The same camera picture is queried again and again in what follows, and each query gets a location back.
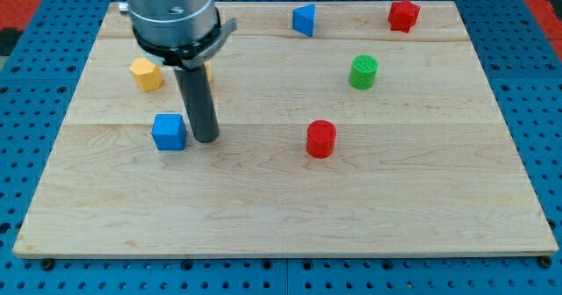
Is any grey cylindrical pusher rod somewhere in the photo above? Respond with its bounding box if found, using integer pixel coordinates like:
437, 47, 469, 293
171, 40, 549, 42
174, 65, 220, 143

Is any black and grey clamp ring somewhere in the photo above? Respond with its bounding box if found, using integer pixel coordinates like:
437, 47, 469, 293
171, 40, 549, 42
131, 9, 238, 69

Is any blue cube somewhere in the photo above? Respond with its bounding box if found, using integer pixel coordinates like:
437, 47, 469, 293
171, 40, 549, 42
151, 113, 187, 151

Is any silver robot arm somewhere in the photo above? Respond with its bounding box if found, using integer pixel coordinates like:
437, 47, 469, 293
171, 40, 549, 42
126, 0, 237, 143

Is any yellow hexagon block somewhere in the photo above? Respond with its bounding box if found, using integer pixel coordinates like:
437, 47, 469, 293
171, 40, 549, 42
129, 57, 163, 92

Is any yellow block behind rod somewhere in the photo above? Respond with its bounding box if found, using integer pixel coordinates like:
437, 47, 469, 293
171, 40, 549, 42
204, 61, 213, 83

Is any blue triangle block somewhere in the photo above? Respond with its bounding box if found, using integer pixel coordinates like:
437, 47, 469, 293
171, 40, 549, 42
292, 4, 316, 37

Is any red cylinder block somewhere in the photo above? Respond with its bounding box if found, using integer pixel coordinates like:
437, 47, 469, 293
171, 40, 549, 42
306, 119, 337, 159

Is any wooden board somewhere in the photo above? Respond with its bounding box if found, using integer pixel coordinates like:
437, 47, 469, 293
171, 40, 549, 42
13, 1, 558, 259

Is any green cylinder block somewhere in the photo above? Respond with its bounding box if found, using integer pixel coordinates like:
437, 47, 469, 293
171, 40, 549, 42
349, 54, 378, 90

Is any red star block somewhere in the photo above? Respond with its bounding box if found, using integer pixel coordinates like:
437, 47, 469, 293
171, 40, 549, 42
387, 0, 421, 33

